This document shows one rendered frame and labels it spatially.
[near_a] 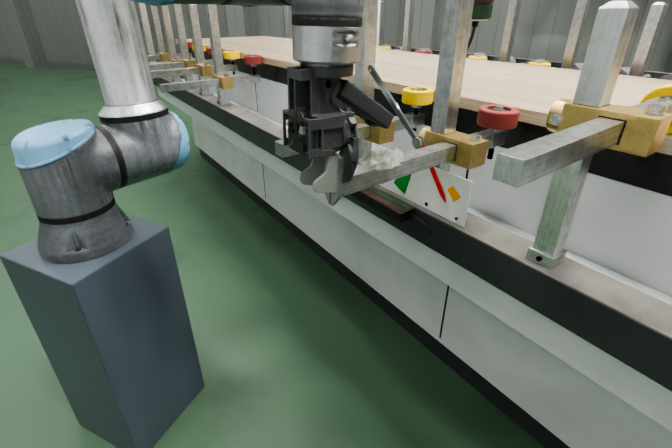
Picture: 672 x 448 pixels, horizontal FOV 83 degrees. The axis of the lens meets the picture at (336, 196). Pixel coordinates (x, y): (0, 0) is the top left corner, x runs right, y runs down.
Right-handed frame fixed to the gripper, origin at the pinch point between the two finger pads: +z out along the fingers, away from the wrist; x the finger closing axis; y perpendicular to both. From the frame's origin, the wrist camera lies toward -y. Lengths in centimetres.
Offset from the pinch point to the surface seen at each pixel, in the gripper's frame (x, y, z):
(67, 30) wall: -934, -14, 12
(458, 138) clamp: 0.8, -28.1, -5.3
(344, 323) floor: -43, -38, 82
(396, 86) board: -37, -48, -8
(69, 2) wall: -908, -28, -38
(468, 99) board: -13, -48, -8
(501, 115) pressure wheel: 2.4, -38.7, -8.8
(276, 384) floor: -35, -4, 83
